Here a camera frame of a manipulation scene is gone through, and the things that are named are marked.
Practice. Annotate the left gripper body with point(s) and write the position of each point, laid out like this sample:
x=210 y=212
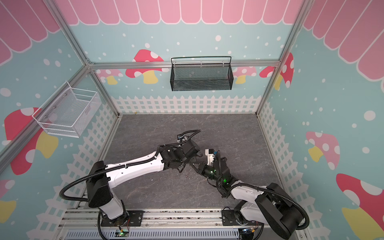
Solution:
x=188 y=161

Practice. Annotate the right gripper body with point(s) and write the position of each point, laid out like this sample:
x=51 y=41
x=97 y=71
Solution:
x=218 y=159

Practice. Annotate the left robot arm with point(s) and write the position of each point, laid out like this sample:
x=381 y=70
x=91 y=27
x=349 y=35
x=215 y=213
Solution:
x=103 y=178

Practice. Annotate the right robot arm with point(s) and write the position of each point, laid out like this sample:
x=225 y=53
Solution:
x=265 y=205

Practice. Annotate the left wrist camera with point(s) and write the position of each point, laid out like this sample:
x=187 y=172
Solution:
x=182 y=138

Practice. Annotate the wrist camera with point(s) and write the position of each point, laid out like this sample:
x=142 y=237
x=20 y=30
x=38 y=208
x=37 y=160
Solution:
x=210 y=153
x=182 y=138

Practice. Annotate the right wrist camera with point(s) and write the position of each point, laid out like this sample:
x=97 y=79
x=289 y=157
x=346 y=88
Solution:
x=210 y=153

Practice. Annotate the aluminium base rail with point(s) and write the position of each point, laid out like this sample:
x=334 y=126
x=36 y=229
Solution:
x=158 y=224

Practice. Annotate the black wire basket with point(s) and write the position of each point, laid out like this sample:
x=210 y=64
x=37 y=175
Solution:
x=201 y=73

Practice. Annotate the white wire basket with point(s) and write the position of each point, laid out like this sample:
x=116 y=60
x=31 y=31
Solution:
x=68 y=112

